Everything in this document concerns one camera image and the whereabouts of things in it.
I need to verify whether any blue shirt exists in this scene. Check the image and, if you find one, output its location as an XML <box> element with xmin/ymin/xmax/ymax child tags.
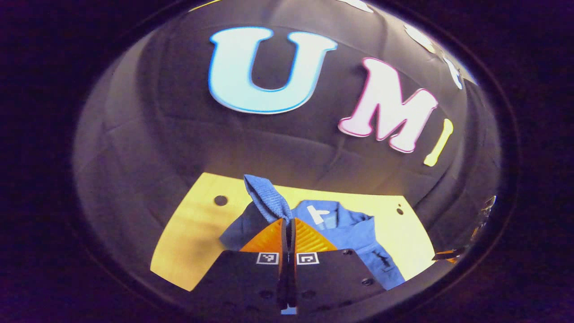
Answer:
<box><xmin>219</xmin><ymin>174</ymin><xmax>406</xmax><ymax>314</ymax></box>

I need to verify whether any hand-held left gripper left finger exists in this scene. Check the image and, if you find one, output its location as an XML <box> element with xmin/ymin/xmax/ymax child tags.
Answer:
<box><xmin>195</xmin><ymin>218</ymin><xmax>288</xmax><ymax>317</ymax></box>

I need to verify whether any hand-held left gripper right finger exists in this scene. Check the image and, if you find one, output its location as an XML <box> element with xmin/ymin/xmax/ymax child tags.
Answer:
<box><xmin>291</xmin><ymin>217</ymin><xmax>387</xmax><ymax>315</ymax></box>

